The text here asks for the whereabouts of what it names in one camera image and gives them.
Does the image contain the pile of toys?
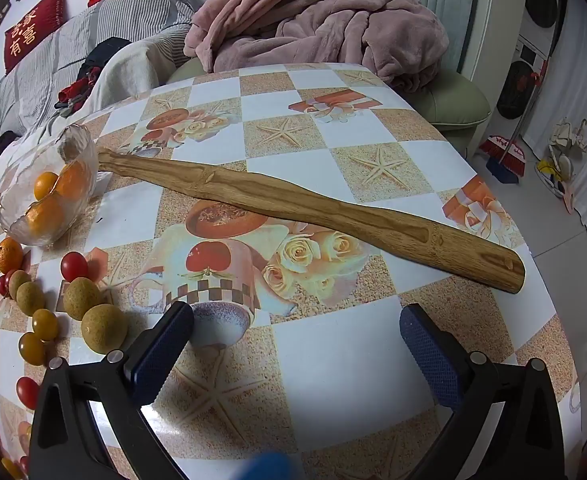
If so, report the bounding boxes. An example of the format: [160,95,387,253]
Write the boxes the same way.
[536,117,587,211]

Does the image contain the grey striped sofa cover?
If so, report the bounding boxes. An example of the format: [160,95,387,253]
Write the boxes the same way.
[0,0,196,136]

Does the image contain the pink fleece blanket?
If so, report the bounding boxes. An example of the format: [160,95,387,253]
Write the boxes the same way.
[183,0,450,93]

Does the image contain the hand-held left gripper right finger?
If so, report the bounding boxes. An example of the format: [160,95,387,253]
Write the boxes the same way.
[399,303,569,480]

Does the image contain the orange mandarin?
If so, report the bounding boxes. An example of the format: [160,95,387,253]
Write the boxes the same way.
[56,160,93,201]
[0,237,25,275]
[26,195,66,238]

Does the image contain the red and black garment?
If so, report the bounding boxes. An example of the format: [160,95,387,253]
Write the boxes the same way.
[56,67,101,111]

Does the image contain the clear glass bowl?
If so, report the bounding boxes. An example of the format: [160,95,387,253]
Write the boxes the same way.
[0,124,99,247]

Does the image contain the long bamboo stick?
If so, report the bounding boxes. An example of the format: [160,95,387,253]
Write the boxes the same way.
[97,149,525,294]

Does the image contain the black clothing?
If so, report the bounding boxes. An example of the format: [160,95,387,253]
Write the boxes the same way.
[78,39,131,81]

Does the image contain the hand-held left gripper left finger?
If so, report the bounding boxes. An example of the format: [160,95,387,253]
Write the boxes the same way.
[28,301,196,480]

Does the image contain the printed checkered tablecloth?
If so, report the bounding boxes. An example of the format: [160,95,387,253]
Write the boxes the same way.
[0,62,579,480]

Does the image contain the white cloth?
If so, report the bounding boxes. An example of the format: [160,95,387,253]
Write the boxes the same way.
[80,40,194,111]

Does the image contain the red broom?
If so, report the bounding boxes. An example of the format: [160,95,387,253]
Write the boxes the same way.
[478,57,549,183]

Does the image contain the large red cushion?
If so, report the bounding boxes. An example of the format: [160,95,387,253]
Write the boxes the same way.
[4,0,68,73]

